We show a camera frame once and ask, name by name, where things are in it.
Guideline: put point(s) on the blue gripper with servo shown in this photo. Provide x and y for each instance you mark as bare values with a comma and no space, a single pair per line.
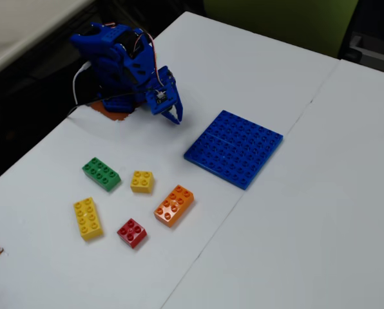
174,96

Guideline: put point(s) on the yellow 2x2 block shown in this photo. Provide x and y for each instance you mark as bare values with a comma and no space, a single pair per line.
142,181

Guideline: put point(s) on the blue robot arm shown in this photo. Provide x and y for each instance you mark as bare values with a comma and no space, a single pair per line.
114,58

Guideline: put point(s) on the orange 2x4 block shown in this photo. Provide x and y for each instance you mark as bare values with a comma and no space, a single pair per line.
174,206

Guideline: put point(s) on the green 2x4 block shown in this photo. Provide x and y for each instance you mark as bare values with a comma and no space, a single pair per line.
101,174

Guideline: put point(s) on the red 2x2 block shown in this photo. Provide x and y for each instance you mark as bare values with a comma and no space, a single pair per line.
131,232

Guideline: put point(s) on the yellow 2x4 block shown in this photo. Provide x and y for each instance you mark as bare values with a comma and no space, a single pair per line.
88,219

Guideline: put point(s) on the white background table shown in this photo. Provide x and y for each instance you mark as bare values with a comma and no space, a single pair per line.
18,29

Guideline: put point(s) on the grey box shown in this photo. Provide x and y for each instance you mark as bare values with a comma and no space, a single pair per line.
372,51

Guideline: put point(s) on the blue 8x8 base plate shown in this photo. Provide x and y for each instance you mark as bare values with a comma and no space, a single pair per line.
234,149

